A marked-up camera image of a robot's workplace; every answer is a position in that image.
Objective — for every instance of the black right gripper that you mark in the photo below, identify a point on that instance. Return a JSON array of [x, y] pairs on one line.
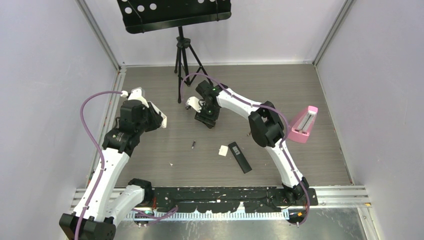
[[209, 121]]

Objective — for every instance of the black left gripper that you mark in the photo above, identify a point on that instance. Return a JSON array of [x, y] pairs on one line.
[[156, 119]]

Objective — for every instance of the white battery cover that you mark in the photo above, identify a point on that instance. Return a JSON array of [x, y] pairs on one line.
[[223, 150]]

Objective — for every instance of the white remote control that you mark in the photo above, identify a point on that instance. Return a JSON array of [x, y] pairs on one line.
[[159, 117]]

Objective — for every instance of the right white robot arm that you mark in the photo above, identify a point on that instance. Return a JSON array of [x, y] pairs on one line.
[[266, 129]]

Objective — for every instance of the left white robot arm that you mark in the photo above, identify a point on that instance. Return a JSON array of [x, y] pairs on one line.
[[96, 217]]

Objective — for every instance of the black remote control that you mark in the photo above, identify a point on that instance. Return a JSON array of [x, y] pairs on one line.
[[239, 157]]

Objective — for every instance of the pink metronome box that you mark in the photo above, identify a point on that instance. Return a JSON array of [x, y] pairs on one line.
[[300, 127]]

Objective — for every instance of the black music stand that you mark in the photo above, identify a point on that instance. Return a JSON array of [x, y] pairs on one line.
[[141, 16]]

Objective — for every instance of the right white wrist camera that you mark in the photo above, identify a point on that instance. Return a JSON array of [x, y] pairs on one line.
[[194, 104]]

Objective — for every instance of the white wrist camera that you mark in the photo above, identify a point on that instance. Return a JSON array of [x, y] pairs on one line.
[[194, 104], [137, 94]]

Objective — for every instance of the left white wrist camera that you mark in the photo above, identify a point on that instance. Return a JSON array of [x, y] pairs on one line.
[[137, 94]]

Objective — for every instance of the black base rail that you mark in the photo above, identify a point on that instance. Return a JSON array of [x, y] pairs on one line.
[[227, 200]]

